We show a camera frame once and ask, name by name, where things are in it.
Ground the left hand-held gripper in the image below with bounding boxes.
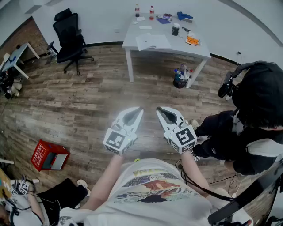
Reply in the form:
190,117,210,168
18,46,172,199
103,106,144,156

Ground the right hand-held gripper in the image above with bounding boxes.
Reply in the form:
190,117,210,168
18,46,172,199
156,106,198,154

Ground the white booklet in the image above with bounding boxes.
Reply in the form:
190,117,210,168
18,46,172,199
135,32,172,52

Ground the person's left forearm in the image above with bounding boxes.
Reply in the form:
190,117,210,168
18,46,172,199
80,154,124,211

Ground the person's right forearm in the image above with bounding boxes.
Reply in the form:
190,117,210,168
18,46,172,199
180,151,210,197

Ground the black trash bin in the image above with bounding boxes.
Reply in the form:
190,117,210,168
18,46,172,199
173,64,193,89

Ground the person's white printed shirt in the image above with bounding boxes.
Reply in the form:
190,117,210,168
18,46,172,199
58,158,254,226

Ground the orange packet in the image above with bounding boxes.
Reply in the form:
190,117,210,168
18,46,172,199
185,36,202,47

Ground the white table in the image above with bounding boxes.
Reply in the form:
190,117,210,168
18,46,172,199
122,12,212,89

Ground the red box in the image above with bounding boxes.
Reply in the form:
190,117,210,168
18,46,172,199
31,139,71,172

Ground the black office chair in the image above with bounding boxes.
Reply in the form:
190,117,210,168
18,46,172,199
46,8,95,76

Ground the blue cloth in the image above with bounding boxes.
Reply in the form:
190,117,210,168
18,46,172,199
176,11,193,21

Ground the beige plush toy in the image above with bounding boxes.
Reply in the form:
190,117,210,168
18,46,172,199
10,82,23,97

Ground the small white desk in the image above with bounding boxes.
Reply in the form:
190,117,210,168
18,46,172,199
0,42,40,79

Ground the yellow cardboard board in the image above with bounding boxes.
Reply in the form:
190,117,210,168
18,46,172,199
0,169,13,199

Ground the black cable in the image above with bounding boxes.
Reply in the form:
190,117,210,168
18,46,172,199
176,163,235,202

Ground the black wide strap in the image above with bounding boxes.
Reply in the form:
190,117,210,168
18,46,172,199
207,158,283,226

